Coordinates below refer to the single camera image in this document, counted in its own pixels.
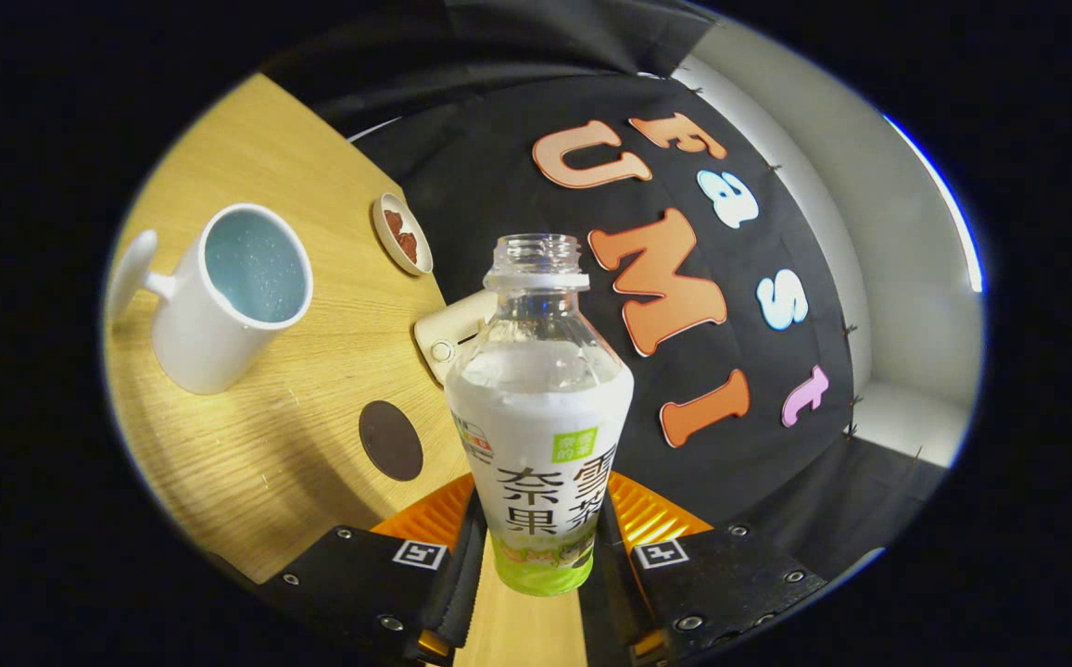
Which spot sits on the large ceiling light panel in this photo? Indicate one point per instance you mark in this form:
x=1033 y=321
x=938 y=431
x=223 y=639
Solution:
x=957 y=218

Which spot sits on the white cup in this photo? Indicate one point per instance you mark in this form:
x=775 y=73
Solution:
x=197 y=343

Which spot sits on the small bowl with red snacks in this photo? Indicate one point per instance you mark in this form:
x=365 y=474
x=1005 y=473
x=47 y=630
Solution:
x=403 y=236

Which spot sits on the wooden table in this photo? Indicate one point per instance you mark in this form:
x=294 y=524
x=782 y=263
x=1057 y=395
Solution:
x=295 y=463

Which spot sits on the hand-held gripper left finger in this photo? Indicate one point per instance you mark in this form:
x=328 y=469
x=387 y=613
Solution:
x=461 y=602

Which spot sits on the cream tabletop appliance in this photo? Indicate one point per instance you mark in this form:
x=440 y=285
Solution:
x=447 y=329

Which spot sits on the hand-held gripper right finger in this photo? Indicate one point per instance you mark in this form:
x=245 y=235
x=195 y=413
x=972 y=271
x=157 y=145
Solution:
x=610 y=611

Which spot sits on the dark brown round coaster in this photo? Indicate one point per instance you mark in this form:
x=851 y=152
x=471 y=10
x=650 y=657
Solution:
x=391 y=442

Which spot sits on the juice bottle with green label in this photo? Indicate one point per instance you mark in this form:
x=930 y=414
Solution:
x=540 y=426

